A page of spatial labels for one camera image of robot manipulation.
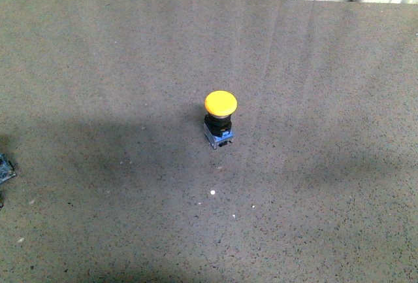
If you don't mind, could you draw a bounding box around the yellow mushroom push button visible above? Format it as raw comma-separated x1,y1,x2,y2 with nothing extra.
203,90,238,150

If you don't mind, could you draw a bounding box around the blue circuit board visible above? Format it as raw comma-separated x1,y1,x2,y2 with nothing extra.
0,154,16,184

